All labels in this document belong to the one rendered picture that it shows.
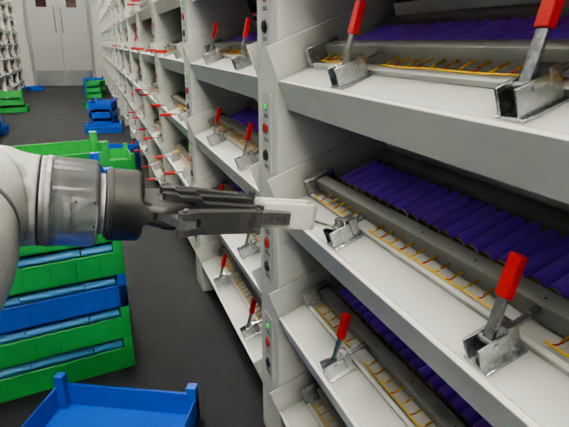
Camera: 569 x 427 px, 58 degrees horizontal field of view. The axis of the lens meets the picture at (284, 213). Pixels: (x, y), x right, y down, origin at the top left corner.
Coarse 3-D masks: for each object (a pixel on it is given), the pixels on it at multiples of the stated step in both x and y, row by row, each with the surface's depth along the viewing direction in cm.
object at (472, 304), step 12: (324, 204) 74; (360, 228) 64; (372, 240) 62; (396, 252) 57; (408, 264) 55; (432, 276) 51; (444, 288) 49; (468, 300) 46; (480, 312) 45; (528, 348) 40; (540, 348) 39; (552, 360) 38; (564, 372) 37
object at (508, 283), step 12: (516, 252) 39; (516, 264) 38; (504, 276) 39; (516, 276) 38; (504, 288) 39; (516, 288) 38; (504, 300) 39; (492, 312) 40; (504, 312) 39; (492, 324) 40; (492, 336) 39
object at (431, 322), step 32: (320, 160) 80; (352, 160) 82; (288, 192) 80; (320, 192) 79; (320, 256) 68; (352, 256) 61; (384, 256) 58; (416, 256) 56; (352, 288) 61; (384, 288) 53; (416, 288) 51; (480, 288) 48; (384, 320) 54; (416, 320) 47; (448, 320) 46; (480, 320) 45; (416, 352) 50; (448, 352) 43; (448, 384) 45; (480, 384) 39; (512, 384) 38; (544, 384) 37; (512, 416) 36; (544, 416) 35
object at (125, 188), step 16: (112, 176) 51; (128, 176) 51; (112, 192) 50; (128, 192) 50; (144, 192) 51; (112, 208) 50; (128, 208) 50; (144, 208) 51; (160, 208) 51; (176, 208) 52; (192, 208) 54; (112, 224) 50; (128, 224) 51; (144, 224) 51; (160, 224) 51; (112, 240) 53; (128, 240) 53
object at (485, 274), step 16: (336, 192) 72; (352, 192) 70; (352, 208) 70; (368, 208) 64; (384, 208) 63; (384, 224) 62; (400, 224) 59; (416, 224) 57; (384, 240) 60; (416, 240) 56; (432, 240) 54; (448, 240) 53; (432, 256) 54; (448, 256) 51; (464, 256) 49; (480, 256) 48; (464, 272) 49; (480, 272) 47; (496, 272) 46; (528, 288) 43; (544, 288) 42; (512, 304) 44; (528, 304) 42; (544, 304) 40; (560, 304) 40; (544, 320) 41; (560, 320) 39
